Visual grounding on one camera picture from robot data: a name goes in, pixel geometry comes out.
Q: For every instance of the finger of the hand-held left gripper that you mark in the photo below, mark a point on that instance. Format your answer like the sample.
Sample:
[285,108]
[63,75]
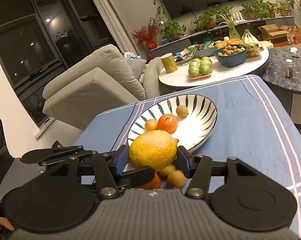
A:
[140,176]
[53,153]

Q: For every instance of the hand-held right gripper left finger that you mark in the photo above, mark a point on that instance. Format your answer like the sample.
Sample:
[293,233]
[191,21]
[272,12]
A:
[121,162]

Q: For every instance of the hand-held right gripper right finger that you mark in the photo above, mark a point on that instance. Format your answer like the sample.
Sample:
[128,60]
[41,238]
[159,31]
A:
[183,162]

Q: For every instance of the large orange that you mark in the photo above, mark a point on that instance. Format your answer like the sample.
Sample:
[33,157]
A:
[151,183]

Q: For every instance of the brown longan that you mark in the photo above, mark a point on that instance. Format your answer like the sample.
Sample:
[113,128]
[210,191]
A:
[176,179]
[182,111]
[166,170]

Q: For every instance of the large yellow lemon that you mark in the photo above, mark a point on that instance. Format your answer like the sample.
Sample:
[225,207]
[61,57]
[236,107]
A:
[153,150]

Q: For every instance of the white black-striped plate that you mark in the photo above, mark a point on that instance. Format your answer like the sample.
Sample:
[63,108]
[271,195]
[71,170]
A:
[200,130]

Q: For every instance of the small tangerine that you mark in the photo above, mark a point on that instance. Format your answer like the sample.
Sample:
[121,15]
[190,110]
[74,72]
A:
[230,42]
[151,125]
[168,123]

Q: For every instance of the blue plaid tablecloth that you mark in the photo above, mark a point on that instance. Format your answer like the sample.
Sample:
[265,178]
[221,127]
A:
[240,130]

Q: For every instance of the beige sofa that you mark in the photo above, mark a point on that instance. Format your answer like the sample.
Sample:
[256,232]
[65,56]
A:
[90,92]

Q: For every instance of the orange tray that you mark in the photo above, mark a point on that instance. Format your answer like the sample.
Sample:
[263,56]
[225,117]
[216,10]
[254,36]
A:
[200,78]

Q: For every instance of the green apple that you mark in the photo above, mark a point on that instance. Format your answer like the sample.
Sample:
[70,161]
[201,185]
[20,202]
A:
[206,69]
[206,61]
[194,72]
[196,63]

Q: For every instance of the grey cushion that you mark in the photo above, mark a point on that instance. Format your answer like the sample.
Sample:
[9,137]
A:
[136,66]

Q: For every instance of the yellow can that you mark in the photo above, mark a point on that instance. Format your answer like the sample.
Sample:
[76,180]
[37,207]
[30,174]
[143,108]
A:
[169,63]

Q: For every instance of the white round coffee table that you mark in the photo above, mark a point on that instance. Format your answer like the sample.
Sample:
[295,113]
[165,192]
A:
[228,72]

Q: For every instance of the glass dish with wrappers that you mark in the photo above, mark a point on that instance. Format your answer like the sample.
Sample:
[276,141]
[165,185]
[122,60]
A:
[184,56]

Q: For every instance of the dark glass window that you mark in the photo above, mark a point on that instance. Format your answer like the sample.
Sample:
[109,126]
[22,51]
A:
[40,42]

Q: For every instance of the teal plastic basket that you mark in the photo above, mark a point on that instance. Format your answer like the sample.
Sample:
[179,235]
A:
[205,52]

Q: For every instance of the dark blue bowl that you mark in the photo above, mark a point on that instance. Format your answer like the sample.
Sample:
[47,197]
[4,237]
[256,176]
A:
[230,60]

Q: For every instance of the green-lidded container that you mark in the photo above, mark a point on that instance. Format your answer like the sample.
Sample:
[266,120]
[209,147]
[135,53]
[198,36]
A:
[192,47]

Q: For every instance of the grey television console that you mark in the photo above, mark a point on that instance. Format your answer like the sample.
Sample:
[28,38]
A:
[170,47]

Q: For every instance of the green snack packet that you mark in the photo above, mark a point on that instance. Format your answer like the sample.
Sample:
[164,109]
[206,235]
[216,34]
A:
[208,44]

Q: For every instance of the pile of longans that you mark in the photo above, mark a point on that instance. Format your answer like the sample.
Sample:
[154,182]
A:
[231,50]

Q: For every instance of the dark marble round table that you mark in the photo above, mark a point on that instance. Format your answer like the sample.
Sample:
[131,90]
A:
[278,80]

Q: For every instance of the red berry branches in vase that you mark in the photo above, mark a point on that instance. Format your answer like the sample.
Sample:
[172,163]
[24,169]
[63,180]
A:
[146,35]

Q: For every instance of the orange plastic basket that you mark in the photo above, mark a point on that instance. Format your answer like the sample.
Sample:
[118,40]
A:
[236,41]

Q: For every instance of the row of potted green plants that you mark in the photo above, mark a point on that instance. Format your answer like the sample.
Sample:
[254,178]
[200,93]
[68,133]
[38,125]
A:
[173,30]

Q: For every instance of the bunch of bananas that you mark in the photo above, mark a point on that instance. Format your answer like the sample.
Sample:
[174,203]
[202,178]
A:
[250,42]

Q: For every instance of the small spice jar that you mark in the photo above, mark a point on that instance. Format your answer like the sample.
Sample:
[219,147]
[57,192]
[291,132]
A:
[289,71]

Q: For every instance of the glass vase with spider plant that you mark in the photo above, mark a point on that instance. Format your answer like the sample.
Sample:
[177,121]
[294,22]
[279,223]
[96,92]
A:
[234,31]

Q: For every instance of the white curtain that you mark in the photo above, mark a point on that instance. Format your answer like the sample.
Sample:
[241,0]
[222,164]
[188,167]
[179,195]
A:
[110,17]

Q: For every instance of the open cardboard box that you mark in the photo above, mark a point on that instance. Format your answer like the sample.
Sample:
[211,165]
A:
[285,28]
[268,33]

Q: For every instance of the white tissue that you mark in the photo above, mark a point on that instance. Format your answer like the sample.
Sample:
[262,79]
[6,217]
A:
[293,50]

